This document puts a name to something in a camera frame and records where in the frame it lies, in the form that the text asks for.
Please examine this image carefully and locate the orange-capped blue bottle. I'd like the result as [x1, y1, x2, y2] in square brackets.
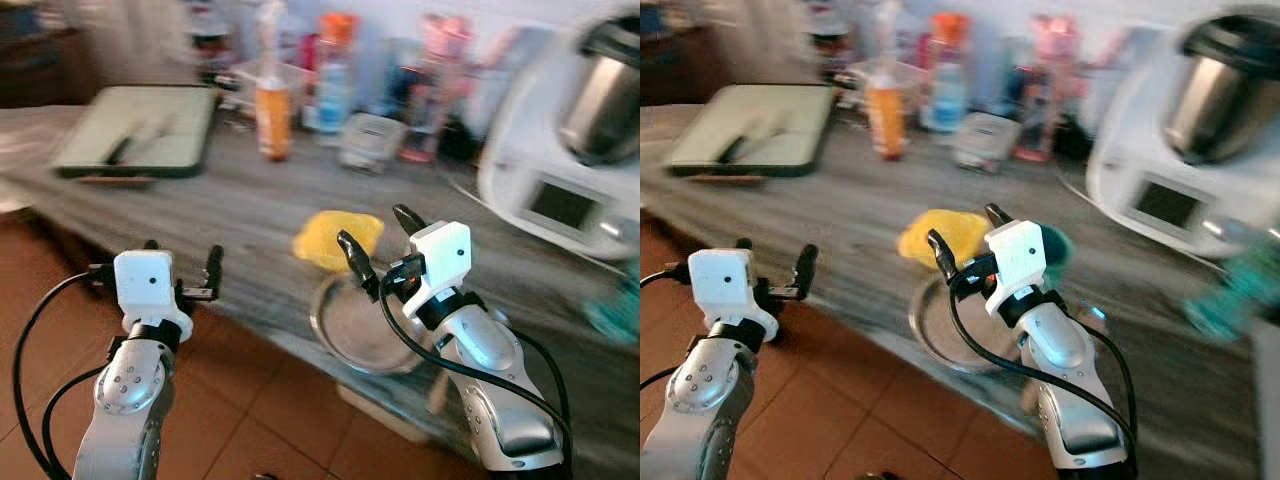
[924, 11, 968, 134]
[314, 11, 358, 137]

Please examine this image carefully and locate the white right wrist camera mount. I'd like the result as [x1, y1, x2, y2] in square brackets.
[984, 219, 1047, 318]
[404, 221, 474, 313]

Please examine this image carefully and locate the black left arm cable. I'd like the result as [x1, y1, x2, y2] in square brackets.
[640, 260, 703, 393]
[11, 262, 117, 480]

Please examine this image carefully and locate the teal plastic cup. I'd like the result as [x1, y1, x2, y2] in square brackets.
[1038, 224, 1077, 293]

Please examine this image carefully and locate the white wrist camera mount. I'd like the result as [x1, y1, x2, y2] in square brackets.
[112, 249, 194, 338]
[687, 247, 780, 343]
[404, 221, 474, 313]
[984, 219, 1047, 318]

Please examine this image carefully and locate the round metal plate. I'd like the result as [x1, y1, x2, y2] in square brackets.
[908, 274, 1033, 375]
[309, 271, 443, 377]

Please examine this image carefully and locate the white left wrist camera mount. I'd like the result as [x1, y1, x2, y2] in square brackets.
[112, 249, 194, 338]
[687, 247, 780, 343]

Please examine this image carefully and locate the pale green tray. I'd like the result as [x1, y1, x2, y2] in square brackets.
[664, 84, 838, 180]
[50, 84, 220, 182]

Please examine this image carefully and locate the orange bottle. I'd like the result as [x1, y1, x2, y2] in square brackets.
[864, 78, 907, 162]
[254, 78, 294, 164]

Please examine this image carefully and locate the dark wooden marble-top sideboard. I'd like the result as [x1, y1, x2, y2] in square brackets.
[640, 100, 1280, 480]
[0, 100, 641, 480]

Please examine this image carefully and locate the pink bottle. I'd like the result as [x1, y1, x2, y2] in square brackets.
[403, 14, 473, 163]
[1013, 14, 1083, 164]

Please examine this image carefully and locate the yellow cloth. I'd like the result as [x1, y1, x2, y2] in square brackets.
[896, 208, 993, 270]
[291, 209, 386, 272]

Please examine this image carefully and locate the white kitchen machine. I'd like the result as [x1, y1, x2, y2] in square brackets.
[1084, 8, 1280, 263]
[477, 8, 641, 263]

